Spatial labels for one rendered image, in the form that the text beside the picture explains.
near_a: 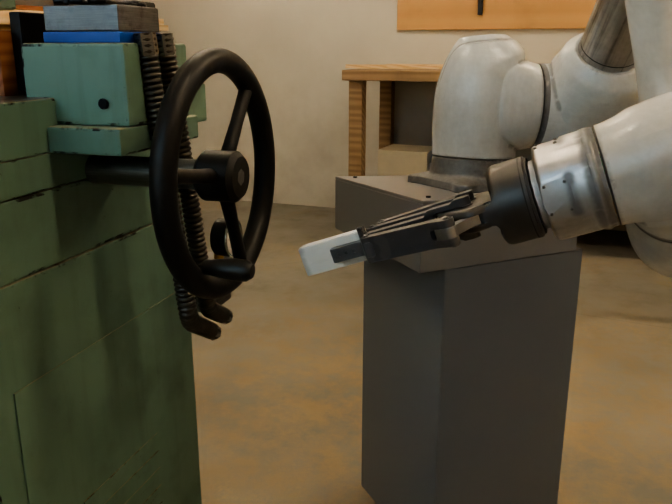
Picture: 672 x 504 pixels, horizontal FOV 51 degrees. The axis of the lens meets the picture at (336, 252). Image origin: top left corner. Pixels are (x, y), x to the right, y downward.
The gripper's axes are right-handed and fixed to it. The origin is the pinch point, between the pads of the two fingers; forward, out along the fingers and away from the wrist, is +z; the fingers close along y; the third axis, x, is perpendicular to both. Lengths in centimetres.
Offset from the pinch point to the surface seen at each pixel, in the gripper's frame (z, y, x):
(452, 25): 25, -340, -43
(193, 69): 9.2, -2.7, -22.0
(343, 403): 55, -106, 61
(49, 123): 28.5, -2.5, -22.6
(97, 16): 19.2, -5.0, -31.4
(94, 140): 23.3, -1.9, -19.0
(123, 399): 41.6, -11.2, 13.8
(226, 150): 12.7, -10.1, -13.3
